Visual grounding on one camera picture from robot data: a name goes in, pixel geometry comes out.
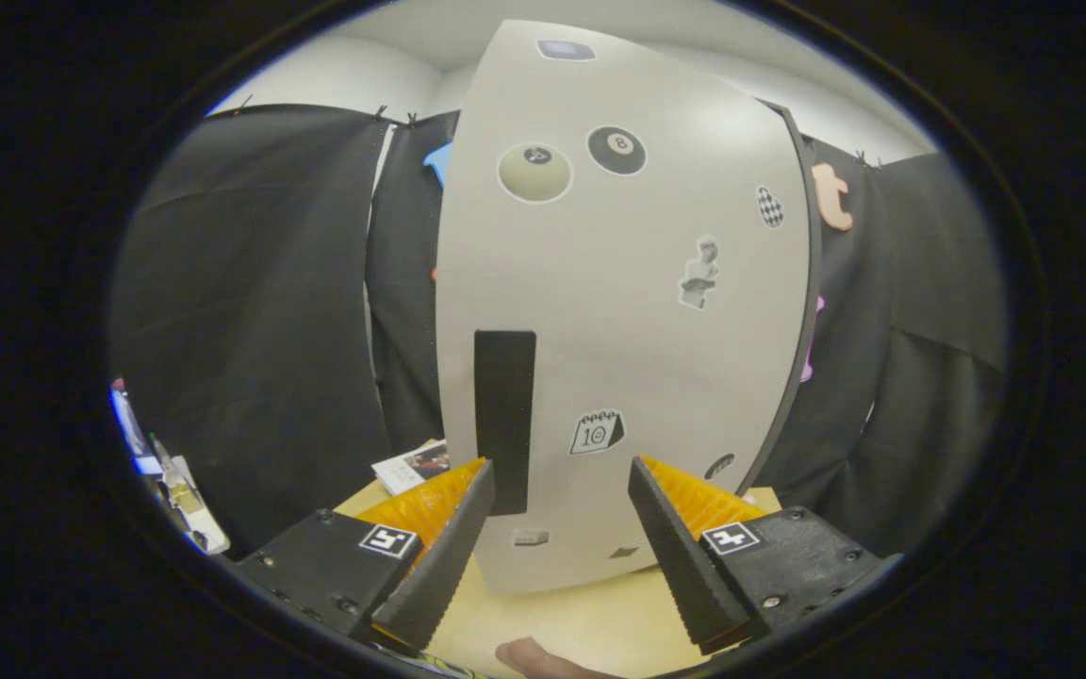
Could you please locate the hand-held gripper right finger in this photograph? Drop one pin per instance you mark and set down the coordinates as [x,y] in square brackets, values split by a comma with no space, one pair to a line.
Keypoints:
[684,566]

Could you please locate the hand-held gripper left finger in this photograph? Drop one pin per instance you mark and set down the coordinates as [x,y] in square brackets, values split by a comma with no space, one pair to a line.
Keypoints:
[439,575]

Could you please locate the white book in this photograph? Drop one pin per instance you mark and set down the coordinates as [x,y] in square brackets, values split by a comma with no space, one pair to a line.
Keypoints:
[402,469]

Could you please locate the white tray of small items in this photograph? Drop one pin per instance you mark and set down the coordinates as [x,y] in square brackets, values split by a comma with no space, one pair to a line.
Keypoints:
[183,500]

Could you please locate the blue printed package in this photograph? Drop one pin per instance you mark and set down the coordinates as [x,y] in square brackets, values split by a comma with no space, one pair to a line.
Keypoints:
[131,429]

